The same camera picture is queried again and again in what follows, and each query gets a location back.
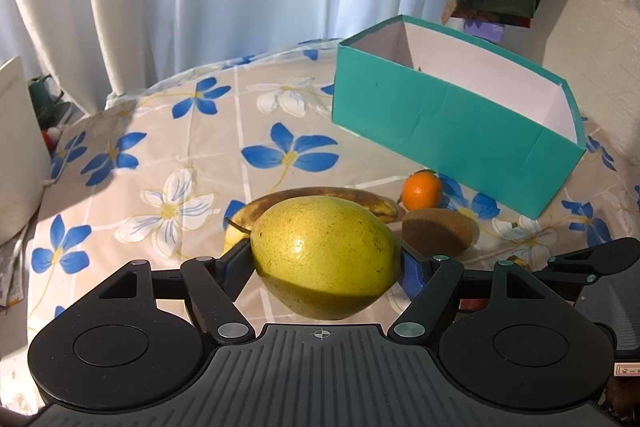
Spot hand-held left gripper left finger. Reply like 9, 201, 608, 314
97, 237, 256, 344

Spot brown kiwi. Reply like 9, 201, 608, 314
402, 208, 474, 254

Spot blue floral tablecloth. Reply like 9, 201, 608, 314
25, 38, 640, 348

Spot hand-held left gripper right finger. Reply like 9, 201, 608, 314
388, 248, 547, 344

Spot purple hanging packet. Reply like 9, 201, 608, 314
462, 17, 506, 44

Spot paper leaflets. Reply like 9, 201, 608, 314
0, 234, 27, 308

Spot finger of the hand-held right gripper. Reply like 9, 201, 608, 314
530, 237, 640, 289

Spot dark green container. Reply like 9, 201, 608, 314
27, 74, 77, 128

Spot orange tangerine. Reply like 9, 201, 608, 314
398, 169, 444, 212

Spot yellow-green pear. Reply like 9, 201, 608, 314
249, 196, 404, 321

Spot teal cardboard box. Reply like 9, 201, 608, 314
332, 14, 587, 219

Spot white appliance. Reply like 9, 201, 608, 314
0, 56, 53, 248

